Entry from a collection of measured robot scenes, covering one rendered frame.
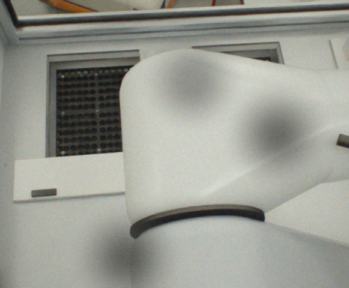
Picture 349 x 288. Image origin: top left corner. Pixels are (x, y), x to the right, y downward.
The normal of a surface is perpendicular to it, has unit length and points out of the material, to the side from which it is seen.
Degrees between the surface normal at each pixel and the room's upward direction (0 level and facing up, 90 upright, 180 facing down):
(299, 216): 32
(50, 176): 0
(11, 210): 0
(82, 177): 0
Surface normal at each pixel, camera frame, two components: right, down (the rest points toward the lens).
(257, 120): -0.13, -0.39
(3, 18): 0.11, 0.91
